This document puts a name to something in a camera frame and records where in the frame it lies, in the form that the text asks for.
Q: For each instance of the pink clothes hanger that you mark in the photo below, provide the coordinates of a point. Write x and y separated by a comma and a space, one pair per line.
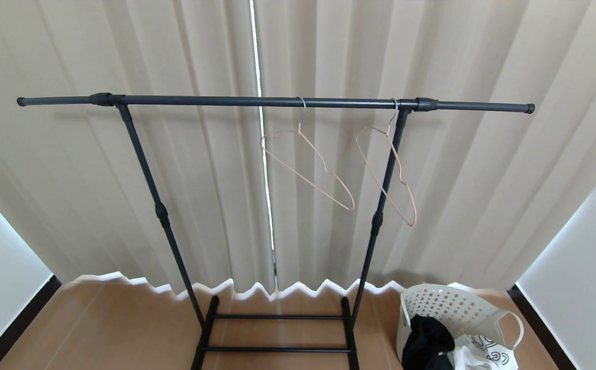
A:
395, 154
312, 146

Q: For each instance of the black garment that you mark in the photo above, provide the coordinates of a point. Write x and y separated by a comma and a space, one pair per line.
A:
426, 339

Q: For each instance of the black clothes rack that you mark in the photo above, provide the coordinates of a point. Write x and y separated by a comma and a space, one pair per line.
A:
226, 100

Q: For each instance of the white laundry basket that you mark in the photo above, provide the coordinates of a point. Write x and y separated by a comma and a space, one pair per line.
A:
457, 308

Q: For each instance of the beige curtain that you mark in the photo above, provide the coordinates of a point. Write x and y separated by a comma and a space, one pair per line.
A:
123, 51

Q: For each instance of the white printed garment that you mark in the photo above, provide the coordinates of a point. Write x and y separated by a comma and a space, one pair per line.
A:
475, 357

